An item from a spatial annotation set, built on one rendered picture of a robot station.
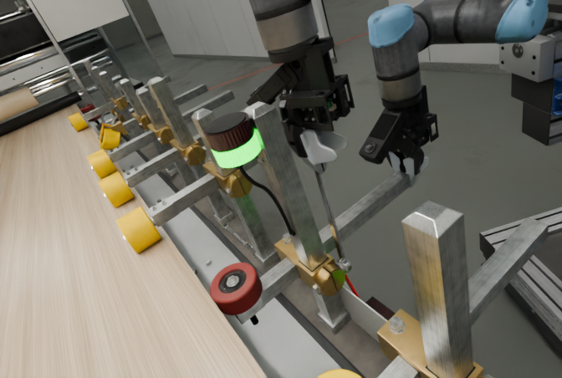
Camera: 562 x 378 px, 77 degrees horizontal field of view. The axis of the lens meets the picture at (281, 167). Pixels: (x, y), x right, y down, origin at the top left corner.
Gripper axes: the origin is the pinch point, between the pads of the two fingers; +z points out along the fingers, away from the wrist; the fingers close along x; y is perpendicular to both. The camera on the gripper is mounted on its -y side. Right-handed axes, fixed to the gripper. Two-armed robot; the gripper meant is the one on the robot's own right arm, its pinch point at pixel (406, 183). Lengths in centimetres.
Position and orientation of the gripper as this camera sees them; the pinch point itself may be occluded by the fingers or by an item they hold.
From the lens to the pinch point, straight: 80.9
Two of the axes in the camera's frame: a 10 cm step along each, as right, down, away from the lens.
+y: 7.8, -5.1, 3.7
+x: -5.5, -2.8, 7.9
